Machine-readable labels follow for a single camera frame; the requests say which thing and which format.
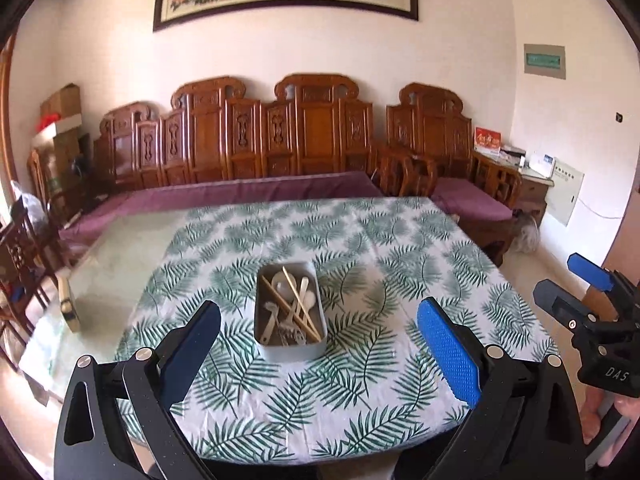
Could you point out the green leaf print tablecloth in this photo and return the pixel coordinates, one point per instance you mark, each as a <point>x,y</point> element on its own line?
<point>376,387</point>

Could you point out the white plastic bag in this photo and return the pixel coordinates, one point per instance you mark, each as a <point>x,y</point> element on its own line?
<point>34,208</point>

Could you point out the silver metal fork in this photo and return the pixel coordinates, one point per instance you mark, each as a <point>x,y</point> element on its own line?
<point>291,335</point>

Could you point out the white wall cabinet panel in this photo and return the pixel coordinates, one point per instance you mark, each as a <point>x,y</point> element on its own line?
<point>562,196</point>

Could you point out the long carved wooden sofa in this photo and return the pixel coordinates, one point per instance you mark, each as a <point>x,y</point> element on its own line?
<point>316,124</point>

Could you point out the grey green electrical panel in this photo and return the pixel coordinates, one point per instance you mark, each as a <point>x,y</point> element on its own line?
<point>545,60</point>

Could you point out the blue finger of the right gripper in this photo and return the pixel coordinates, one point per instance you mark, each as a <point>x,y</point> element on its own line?
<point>590,264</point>
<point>561,305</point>

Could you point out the purple sofa seat cushion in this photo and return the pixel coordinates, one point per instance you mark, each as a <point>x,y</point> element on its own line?
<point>88,228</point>

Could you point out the white plastic rice spoon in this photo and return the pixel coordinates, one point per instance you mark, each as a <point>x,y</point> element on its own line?
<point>300,307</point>

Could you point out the red gift box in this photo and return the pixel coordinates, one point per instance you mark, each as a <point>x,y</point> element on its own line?
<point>487,141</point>

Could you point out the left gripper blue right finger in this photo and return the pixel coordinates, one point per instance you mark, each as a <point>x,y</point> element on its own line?
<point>450,354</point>

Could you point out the grey fluffy duster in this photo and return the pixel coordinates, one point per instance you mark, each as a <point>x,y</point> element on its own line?
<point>527,236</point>

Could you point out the wooden side table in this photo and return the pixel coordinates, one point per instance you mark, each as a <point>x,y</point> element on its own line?
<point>532,199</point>

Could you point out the white box on side table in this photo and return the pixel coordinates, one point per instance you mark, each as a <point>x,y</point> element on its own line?
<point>542,164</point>

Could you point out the carved wooden armchair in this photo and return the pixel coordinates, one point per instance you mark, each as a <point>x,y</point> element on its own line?
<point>428,137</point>

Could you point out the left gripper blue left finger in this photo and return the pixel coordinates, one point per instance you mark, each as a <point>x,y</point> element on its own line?
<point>183,351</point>

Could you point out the person right hand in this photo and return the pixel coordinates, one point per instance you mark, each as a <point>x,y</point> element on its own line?
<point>609,423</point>

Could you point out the dark wooden dining chair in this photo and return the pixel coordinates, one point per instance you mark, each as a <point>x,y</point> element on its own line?
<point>24,268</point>

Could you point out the purple armchair seat cushion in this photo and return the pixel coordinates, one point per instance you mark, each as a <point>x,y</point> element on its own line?
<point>461,197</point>

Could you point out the grey rectangular utensil tray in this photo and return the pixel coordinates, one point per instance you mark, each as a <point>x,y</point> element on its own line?
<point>276,352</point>

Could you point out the stacked cardboard boxes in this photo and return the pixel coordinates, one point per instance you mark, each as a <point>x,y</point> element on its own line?
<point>57,143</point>

